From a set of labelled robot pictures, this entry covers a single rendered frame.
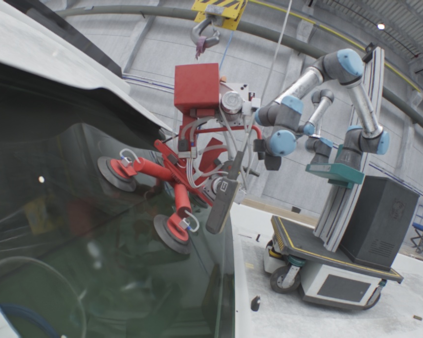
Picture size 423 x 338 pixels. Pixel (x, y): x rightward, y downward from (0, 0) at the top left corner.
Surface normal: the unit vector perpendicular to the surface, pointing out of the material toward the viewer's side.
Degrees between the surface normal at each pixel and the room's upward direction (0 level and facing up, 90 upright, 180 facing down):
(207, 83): 90
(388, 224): 90
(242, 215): 90
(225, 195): 90
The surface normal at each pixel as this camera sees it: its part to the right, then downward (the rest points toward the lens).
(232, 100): -0.01, -0.08
